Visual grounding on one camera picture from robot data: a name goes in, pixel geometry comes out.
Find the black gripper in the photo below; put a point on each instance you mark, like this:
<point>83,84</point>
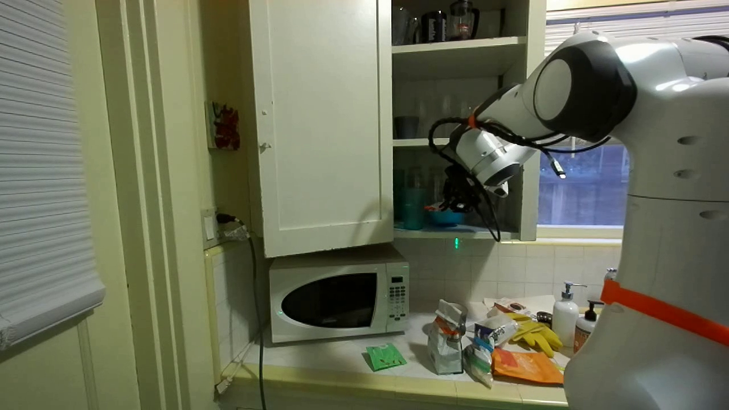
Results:
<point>462,189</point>

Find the red spoon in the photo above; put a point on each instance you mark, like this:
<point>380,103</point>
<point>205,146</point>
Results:
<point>433,205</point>

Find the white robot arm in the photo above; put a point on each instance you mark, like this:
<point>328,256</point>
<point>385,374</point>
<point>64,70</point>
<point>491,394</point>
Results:
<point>675,229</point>

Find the blue bowl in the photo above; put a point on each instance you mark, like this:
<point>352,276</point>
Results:
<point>446,220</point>

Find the teal cup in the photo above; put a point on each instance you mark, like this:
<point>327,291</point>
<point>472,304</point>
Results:
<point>412,209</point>

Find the window pane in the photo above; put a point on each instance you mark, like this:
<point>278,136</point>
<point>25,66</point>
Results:
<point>582,189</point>

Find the white orange coffee bag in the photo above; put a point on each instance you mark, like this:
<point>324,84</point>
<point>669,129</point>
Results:
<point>448,342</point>

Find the white upper cabinet door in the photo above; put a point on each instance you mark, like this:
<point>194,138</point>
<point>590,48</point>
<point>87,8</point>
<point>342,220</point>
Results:
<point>320,121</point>

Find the clear zip bag green seal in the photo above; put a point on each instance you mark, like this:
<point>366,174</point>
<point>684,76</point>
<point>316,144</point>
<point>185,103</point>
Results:
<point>486,350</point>

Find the yellow rubber glove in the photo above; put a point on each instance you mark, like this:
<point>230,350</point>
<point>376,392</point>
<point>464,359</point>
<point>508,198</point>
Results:
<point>538,333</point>

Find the white pump soap bottle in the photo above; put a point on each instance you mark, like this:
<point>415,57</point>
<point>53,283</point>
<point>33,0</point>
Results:
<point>565,319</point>

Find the dark jars on shelf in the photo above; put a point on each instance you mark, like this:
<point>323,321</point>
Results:
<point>446,24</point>

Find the white microwave oven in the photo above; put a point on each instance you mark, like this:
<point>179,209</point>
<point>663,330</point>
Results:
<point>334,300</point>

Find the green sponge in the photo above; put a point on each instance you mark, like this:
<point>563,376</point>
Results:
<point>383,355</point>

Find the small dark-top pump bottle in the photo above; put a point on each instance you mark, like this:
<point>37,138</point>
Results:
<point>584,330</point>

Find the orange snack bag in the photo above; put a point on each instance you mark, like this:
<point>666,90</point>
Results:
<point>527,367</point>

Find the white window blind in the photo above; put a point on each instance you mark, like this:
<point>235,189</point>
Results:
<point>37,150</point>

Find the white open wall cabinet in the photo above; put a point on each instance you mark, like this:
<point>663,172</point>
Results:
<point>464,57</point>

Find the red wall decoration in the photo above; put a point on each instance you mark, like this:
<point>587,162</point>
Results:
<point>226,125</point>

